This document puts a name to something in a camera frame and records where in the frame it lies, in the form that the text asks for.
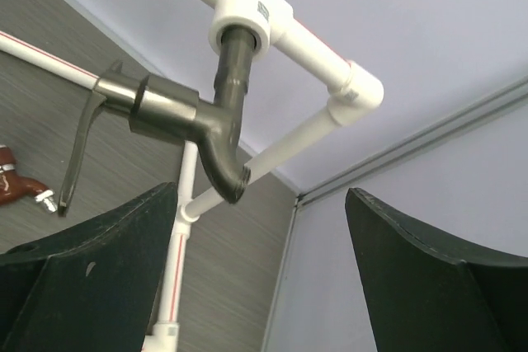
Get red-brown faucet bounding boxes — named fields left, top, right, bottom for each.
left=1, top=144, right=58, bottom=214

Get white PVC pipe frame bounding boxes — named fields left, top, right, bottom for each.
left=0, top=0, right=385, bottom=352

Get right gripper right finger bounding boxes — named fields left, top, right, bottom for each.
left=345, top=188, right=527, bottom=351

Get dark bronze faucet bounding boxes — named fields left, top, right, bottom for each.
left=58, top=26, right=256, bottom=217

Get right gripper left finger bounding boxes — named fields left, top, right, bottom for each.
left=1, top=182, right=177, bottom=352

